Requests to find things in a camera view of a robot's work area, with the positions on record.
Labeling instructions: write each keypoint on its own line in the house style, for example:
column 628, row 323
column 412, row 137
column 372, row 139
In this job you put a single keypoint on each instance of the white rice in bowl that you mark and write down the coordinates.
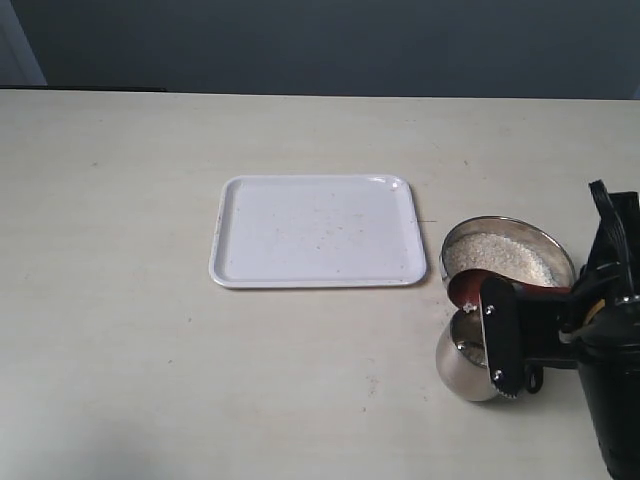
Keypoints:
column 498, row 254

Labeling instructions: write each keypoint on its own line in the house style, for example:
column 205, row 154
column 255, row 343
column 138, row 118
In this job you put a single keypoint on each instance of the stainless steel cup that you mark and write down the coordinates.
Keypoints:
column 469, row 382

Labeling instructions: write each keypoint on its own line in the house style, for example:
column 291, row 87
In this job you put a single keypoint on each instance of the brown wooden spoon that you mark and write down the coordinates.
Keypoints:
column 463, row 289

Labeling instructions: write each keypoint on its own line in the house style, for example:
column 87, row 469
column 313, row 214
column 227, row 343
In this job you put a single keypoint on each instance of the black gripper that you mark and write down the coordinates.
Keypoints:
column 521, row 332

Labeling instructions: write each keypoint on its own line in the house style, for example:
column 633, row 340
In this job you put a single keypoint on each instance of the steel bowl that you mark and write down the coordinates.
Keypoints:
column 552, row 253

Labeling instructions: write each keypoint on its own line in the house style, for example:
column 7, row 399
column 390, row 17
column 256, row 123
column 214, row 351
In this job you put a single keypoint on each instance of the white rectangular plastic tray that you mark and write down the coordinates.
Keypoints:
column 317, row 231

